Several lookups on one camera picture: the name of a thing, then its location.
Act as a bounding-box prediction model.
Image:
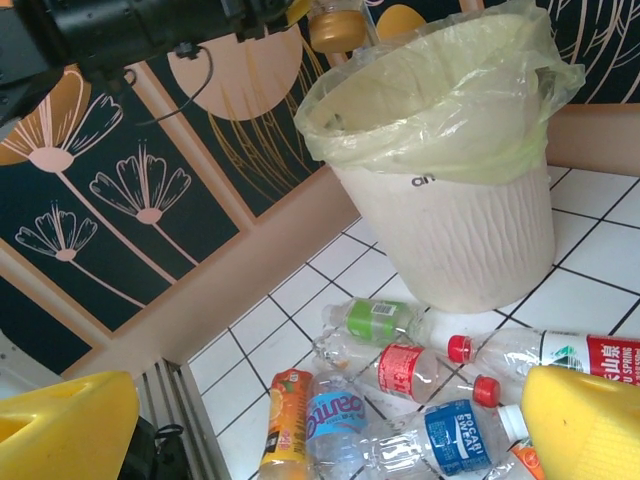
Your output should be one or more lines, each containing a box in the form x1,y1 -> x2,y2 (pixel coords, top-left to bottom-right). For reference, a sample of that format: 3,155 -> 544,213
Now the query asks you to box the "white ribbed plastic bin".
327,99 -> 557,315

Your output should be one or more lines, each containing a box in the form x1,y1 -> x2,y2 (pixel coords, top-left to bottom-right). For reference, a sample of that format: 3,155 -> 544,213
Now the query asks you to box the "thin black left gripper cable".
134,42 -> 215,126

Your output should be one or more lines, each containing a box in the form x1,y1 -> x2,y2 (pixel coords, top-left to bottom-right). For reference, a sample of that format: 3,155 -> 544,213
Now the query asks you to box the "small red label bottle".
357,342 -> 503,407

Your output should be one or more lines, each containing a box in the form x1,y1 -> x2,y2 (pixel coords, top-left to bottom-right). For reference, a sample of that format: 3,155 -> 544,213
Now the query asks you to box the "orange juice bottle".
257,368 -> 315,480

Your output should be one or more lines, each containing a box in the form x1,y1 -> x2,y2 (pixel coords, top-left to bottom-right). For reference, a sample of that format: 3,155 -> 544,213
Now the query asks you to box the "light blue label bottle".
303,369 -> 370,480

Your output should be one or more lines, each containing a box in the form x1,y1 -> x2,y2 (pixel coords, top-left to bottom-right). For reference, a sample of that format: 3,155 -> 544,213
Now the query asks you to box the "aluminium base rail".
133,358 -> 232,480

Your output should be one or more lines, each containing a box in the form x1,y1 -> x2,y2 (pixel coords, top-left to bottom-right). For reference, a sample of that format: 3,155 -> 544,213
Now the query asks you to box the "green label bottle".
319,297 -> 454,349

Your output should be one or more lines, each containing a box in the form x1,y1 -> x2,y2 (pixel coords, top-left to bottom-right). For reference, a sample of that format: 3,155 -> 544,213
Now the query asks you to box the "brown label bottle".
305,0 -> 367,52

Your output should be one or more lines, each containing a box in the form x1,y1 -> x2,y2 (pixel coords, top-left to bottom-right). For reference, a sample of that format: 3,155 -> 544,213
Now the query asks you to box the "pale green bin liner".
293,2 -> 587,187

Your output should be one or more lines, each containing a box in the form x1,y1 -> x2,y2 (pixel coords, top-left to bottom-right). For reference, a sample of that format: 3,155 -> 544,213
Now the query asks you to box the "large red white label bottle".
446,327 -> 640,389

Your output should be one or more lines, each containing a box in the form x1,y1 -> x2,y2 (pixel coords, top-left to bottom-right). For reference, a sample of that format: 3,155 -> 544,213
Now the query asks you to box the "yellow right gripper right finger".
519,364 -> 640,480

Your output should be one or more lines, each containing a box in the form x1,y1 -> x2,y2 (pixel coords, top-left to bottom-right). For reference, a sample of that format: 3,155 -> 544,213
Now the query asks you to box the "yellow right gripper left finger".
0,369 -> 142,480

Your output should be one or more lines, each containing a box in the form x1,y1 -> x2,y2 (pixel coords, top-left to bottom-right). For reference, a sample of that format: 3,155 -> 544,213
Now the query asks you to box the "dark blue label bottle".
358,398 -> 530,480

